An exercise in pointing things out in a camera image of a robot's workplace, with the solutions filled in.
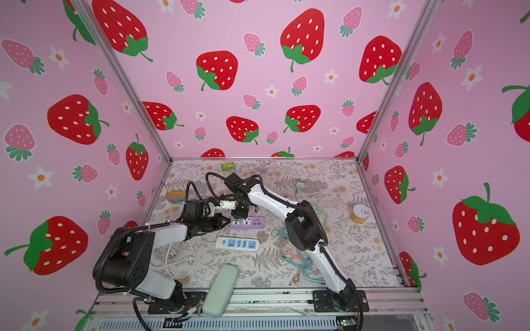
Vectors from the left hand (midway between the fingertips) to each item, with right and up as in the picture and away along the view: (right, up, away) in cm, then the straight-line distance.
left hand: (230, 220), depth 92 cm
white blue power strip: (+4, -9, -6) cm, 11 cm away
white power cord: (-20, -14, -8) cm, 26 cm away
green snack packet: (-7, +26, +26) cm, 37 cm away
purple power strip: (+8, -1, 0) cm, 8 cm away
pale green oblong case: (0, -21, -19) cm, 29 cm away
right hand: (+3, +4, 0) cm, 5 cm away
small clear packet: (+18, +28, +26) cm, 42 cm away
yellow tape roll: (+59, +3, +1) cm, 60 cm away
